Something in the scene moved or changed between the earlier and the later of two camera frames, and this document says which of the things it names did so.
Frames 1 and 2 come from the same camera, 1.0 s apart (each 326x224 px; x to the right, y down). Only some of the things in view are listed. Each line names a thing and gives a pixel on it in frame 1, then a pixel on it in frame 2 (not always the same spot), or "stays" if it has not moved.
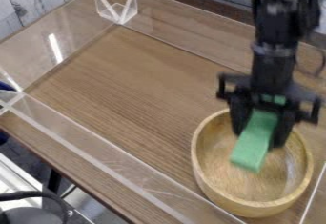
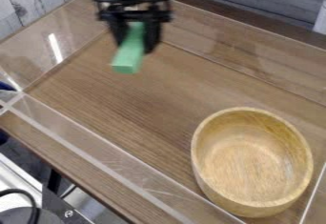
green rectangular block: x=254 y=139 → x=127 y=60
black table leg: x=53 y=181 stays
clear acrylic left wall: x=40 y=47 stays
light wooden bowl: x=250 y=193 stays
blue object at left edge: x=6 y=87 stays
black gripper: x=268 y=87 → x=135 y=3
